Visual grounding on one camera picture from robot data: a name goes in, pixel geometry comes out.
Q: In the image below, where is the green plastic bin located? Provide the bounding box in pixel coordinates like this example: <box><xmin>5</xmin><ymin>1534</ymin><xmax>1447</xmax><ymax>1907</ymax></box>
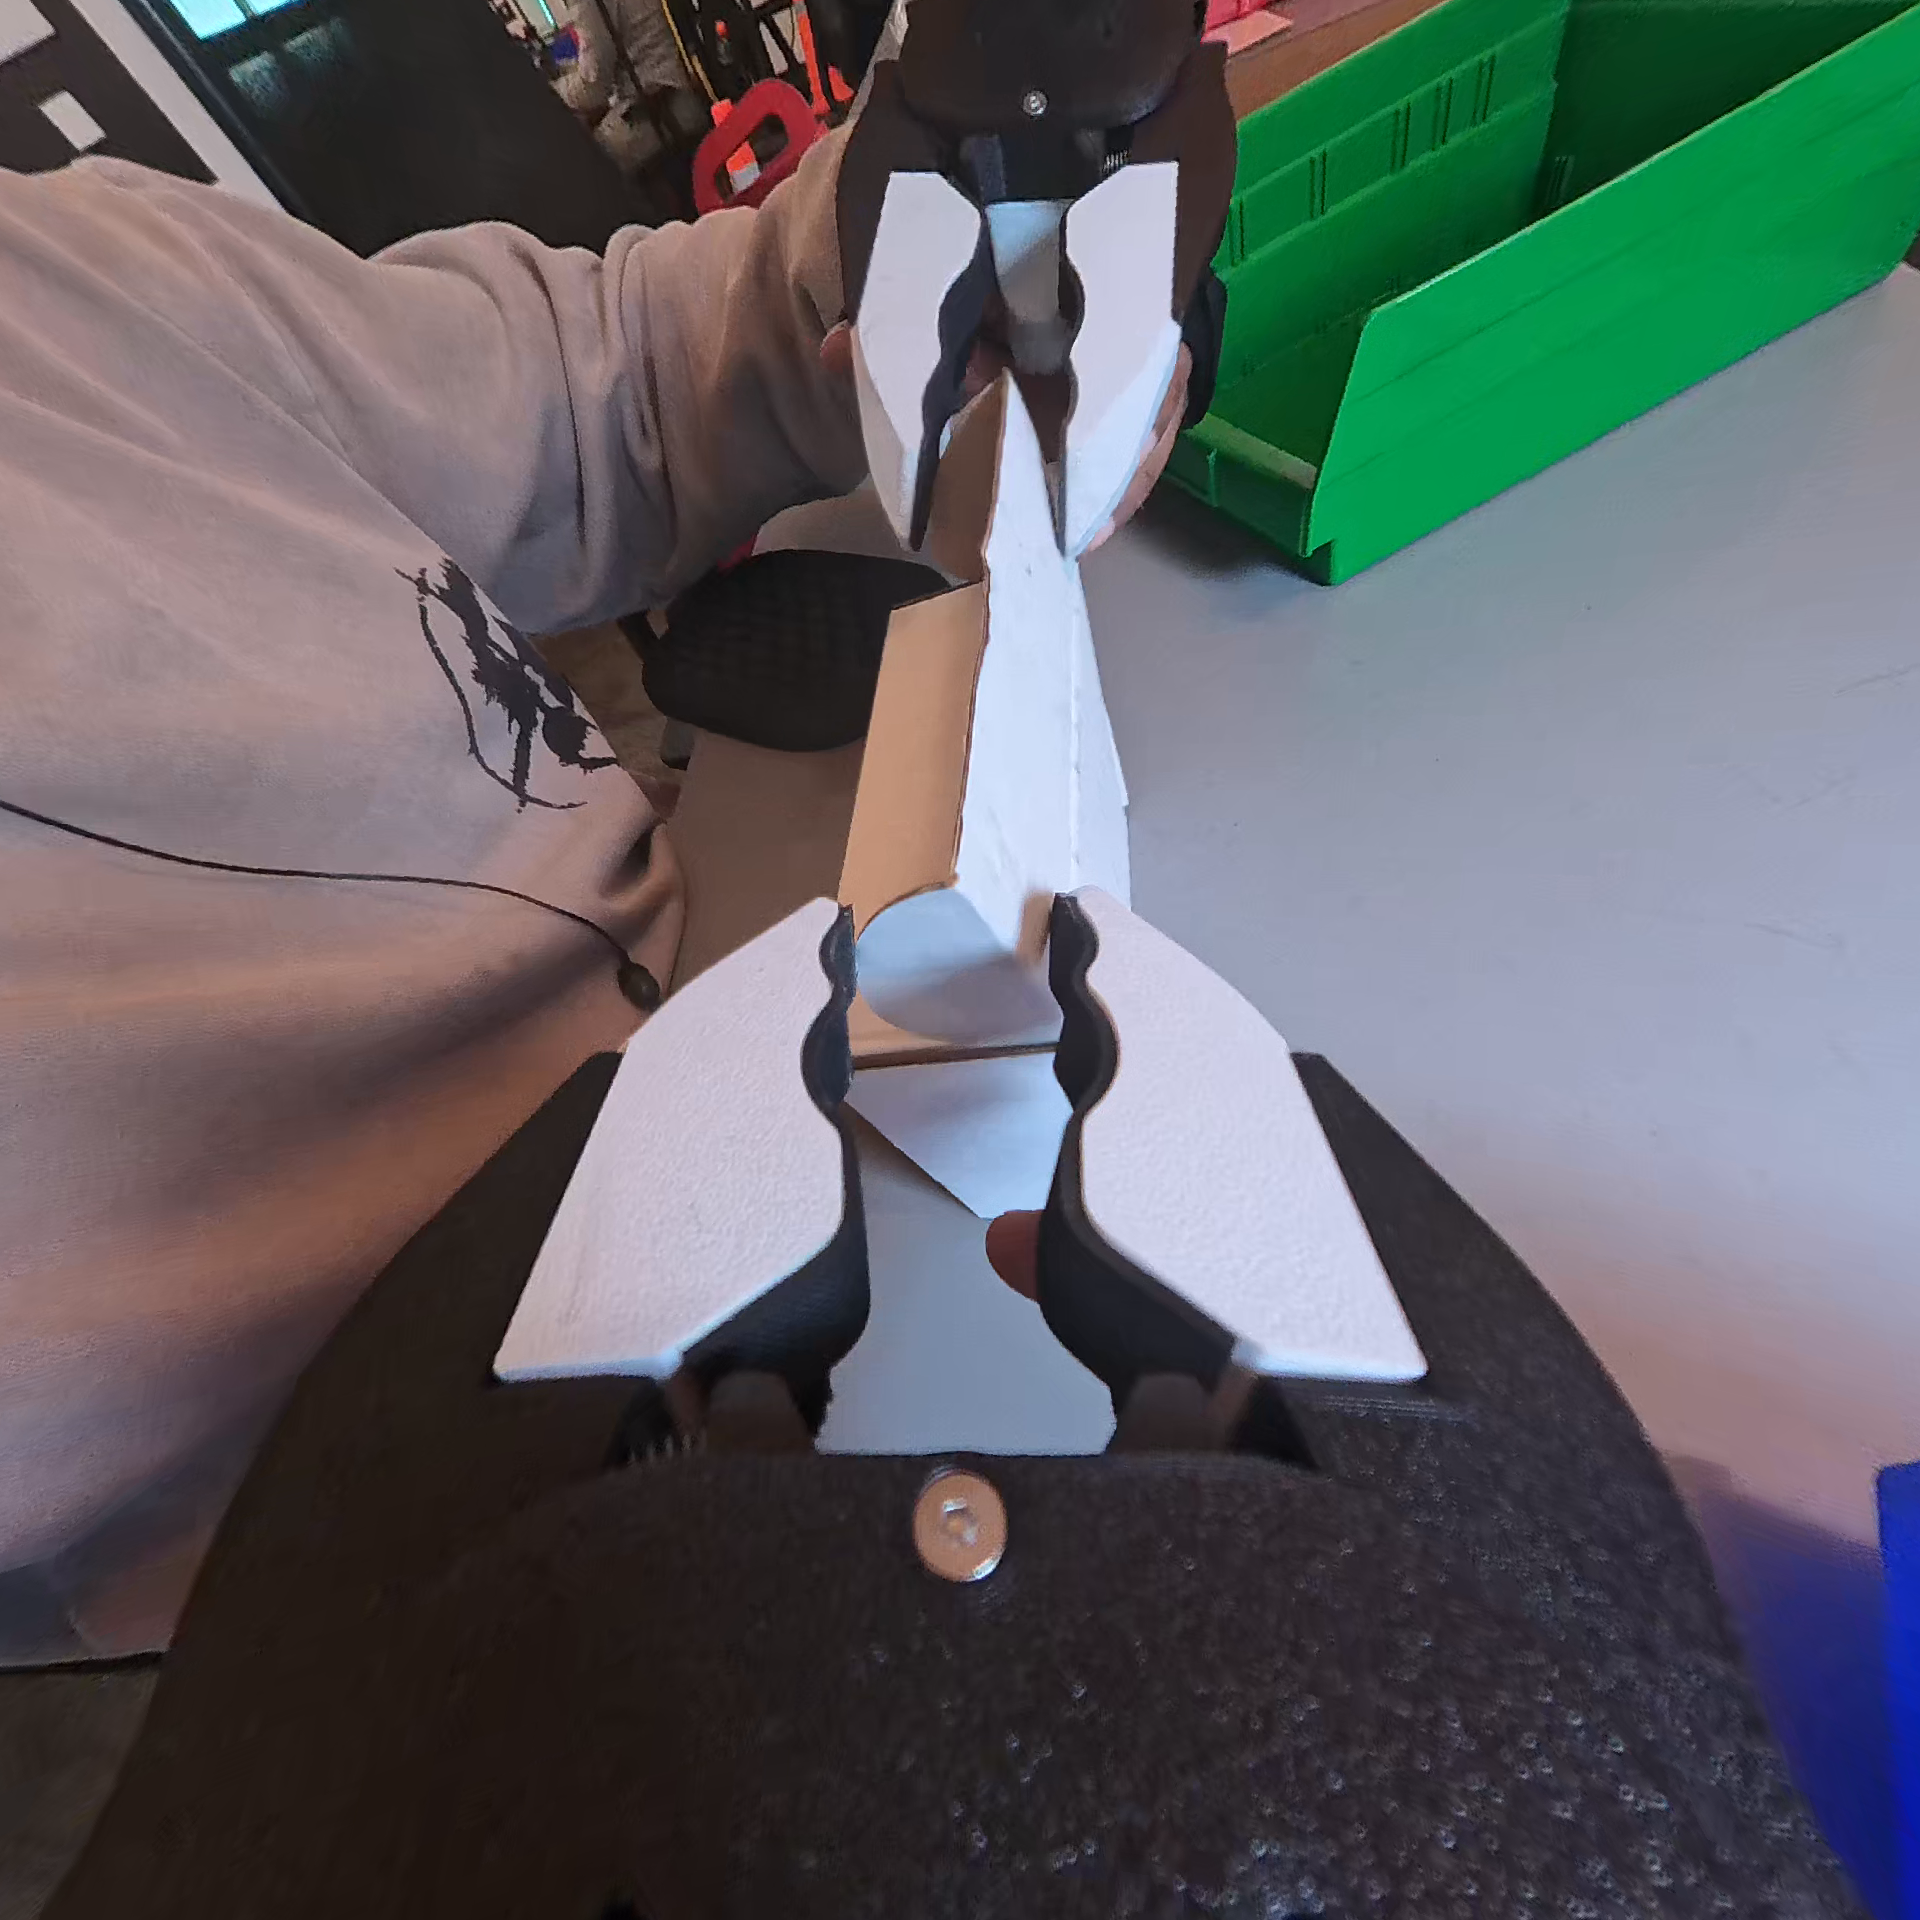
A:
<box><xmin>1162</xmin><ymin>0</ymin><xmax>1920</xmax><ymax>589</ymax></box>

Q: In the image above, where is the person's left forearm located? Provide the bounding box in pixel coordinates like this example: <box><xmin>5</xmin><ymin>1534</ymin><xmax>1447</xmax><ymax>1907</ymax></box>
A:
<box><xmin>369</xmin><ymin>127</ymin><xmax>859</xmax><ymax>639</ymax></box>

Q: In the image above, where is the thin black microphone cable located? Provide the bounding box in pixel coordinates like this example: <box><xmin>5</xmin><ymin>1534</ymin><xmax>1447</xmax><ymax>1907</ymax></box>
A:
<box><xmin>0</xmin><ymin>795</ymin><xmax>665</xmax><ymax>1009</ymax></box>

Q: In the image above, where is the blue plastic bin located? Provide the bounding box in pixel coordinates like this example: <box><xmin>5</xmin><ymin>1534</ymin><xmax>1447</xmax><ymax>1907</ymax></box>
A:
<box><xmin>1873</xmin><ymin>1457</ymin><xmax>1920</xmax><ymax>1920</ymax></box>

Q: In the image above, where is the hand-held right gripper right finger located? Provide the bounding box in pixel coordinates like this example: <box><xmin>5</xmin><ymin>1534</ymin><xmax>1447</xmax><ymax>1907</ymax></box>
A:
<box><xmin>1035</xmin><ymin>883</ymin><xmax>1432</xmax><ymax>1400</ymax></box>

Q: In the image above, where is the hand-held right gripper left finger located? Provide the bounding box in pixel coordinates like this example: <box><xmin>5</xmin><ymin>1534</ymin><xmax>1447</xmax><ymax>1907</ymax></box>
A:
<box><xmin>492</xmin><ymin>896</ymin><xmax>876</xmax><ymax>1389</ymax></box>

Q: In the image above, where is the large black white marker board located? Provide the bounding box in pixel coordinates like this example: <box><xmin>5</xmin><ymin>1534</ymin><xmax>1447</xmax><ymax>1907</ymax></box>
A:
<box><xmin>0</xmin><ymin>0</ymin><xmax>295</xmax><ymax>213</ymax></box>

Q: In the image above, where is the white cardboard box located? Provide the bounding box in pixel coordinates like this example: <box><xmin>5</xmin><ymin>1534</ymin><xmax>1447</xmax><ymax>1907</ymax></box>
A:
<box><xmin>817</xmin><ymin>375</ymin><xmax>1137</xmax><ymax>1461</ymax></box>

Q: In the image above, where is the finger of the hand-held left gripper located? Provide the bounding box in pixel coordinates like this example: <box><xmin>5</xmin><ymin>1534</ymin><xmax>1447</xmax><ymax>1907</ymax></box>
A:
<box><xmin>848</xmin><ymin>168</ymin><xmax>994</xmax><ymax>552</ymax></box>
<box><xmin>1048</xmin><ymin>161</ymin><xmax>1192</xmax><ymax>560</ymax></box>

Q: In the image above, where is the person's torso in sweatshirt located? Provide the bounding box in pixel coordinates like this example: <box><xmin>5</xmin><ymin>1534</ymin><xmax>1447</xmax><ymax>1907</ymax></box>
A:
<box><xmin>0</xmin><ymin>158</ymin><xmax>692</xmax><ymax>1671</ymax></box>

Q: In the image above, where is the person's left hand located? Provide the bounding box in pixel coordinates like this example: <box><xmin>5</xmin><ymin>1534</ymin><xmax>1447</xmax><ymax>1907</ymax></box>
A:
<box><xmin>820</xmin><ymin>322</ymin><xmax>1197</xmax><ymax>552</ymax></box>

